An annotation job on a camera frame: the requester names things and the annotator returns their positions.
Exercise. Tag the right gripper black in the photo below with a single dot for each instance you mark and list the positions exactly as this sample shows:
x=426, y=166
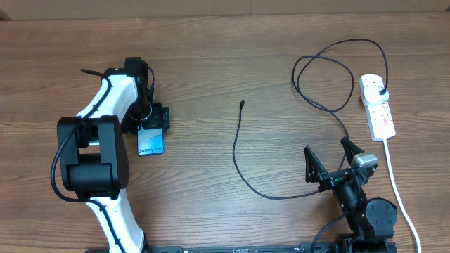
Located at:
x=314, y=171

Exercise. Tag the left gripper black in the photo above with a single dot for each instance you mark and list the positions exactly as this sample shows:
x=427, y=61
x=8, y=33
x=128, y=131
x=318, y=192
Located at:
x=161, y=117

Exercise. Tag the Samsung Galaxy smartphone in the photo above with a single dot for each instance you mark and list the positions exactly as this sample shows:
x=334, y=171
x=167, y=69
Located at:
x=150, y=142

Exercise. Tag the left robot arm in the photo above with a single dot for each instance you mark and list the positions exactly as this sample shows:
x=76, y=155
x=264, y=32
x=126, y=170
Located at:
x=91, y=165

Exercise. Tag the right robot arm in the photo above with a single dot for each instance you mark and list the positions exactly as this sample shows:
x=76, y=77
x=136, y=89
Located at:
x=371, y=221

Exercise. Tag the white charger plug adapter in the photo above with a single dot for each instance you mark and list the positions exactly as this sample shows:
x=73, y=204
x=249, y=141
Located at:
x=373, y=96

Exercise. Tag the white power strip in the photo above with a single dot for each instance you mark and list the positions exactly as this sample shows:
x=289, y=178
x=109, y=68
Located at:
x=380, y=123

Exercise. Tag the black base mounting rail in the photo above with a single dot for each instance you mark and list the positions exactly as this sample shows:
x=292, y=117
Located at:
x=239, y=249

